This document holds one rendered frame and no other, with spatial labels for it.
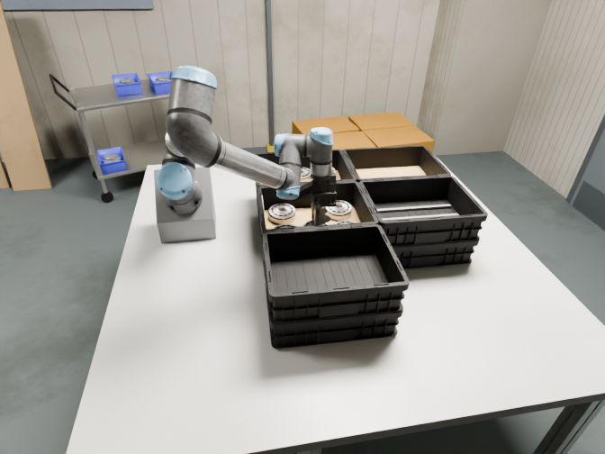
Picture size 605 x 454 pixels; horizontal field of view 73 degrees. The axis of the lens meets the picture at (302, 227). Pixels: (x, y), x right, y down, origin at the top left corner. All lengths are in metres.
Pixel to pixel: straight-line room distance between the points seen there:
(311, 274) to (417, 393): 0.46
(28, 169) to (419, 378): 3.39
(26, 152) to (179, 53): 1.45
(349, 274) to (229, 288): 0.43
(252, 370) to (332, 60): 3.21
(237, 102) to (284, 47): 0.64
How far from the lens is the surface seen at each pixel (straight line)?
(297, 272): 1.35
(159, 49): 3.92
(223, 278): 1.53
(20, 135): 3.91
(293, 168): 1.35
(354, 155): 1.93
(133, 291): 1.57
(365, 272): 1.37
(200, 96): 1.13
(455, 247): 1.61
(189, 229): 1.70
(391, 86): 4.27
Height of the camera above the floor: 1.72
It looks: 35 degrees down
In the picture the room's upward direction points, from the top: 1 degrees clockwise
